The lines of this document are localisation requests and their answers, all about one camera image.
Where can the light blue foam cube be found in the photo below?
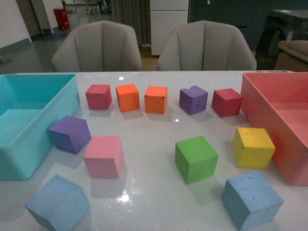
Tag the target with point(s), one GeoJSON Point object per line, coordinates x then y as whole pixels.
{"type": "Point", "coordinates": [250, 200]}
{"type": "Point", "coordinates": [59, 205]}

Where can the right orange foam cube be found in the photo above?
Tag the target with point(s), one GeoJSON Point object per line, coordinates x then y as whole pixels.
{"type": "Point", "coordinates": [156, 99]}

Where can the orange foam cube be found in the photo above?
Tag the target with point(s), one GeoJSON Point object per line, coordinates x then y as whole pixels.
{"type": "Point", "coordinates": [156, 99]}
{"type": "Point", "coordinates": [128, 97]}

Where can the left orange foam cube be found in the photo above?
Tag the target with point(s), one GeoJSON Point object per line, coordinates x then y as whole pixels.
{"type": "Point", "coordinates": [128, 97]}

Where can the notched purple foam cube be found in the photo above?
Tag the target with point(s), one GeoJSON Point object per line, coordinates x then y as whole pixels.
{"type": "Point", "coordinates": [193, 100]}

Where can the pinkish red foam cube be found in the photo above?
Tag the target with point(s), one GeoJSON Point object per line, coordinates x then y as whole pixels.
{"type": "Point", "coordinates": [99, 97]}

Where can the green foam cube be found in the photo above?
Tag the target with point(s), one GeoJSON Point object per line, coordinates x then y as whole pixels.
{"type": "Point", "coordinates": [195, 159]}

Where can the pink foam cube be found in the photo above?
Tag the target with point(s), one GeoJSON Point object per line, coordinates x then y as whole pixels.
{"type": "Point", "coordinates": [104, 157]}

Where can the dark red foam cube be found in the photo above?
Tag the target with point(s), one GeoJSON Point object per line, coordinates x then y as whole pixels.
{"type": "Point", "coordinates": [226, 102]}

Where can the left purple foam cube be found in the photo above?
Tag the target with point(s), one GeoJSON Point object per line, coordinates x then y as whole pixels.
{"type": "Point", "coordinates": [70, 134]}

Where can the right grey chair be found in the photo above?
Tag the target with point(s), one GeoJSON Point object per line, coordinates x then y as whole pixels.
{"type": "Point", "coordinates": [206, 46]}

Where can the grey chair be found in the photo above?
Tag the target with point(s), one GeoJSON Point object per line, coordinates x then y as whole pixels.
{"type": "Point", "coordinates": [206, 46]}
{"type": "Point", "coordinates": [102, 46]}

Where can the left grey chair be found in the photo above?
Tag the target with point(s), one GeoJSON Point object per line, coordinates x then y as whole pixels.
{"type": "Point", "coordinates": [102, 46]}

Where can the white cabinet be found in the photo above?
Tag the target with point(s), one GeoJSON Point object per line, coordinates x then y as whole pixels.
{"type": "Point", "coordinates": [165, 15]}

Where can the yellow foam cube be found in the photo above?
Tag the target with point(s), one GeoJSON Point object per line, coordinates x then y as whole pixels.
{"type": "Point", "coordinates": [252, 148]}

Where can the teal plastic bin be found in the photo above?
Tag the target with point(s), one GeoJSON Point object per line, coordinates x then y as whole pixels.
{"type": "Point", "coordinates": [29, 105]}

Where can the pink plastic bin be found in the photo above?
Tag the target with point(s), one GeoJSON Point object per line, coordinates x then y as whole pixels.
{"type": "Point", "coordinates": [278, 102]}

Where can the red fire extinguisher box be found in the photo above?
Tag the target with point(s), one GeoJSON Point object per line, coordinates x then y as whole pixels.
{"type": "Point", "coordinates": [61, 18]}

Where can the brown cardboard box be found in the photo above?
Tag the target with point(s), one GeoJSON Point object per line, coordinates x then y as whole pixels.
{"type": "Point", "coordinates": [293, 56]}

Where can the dark grey appliance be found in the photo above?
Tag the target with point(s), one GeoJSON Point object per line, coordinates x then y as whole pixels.
{"type": "Point", "coordinates": [280, 25]}

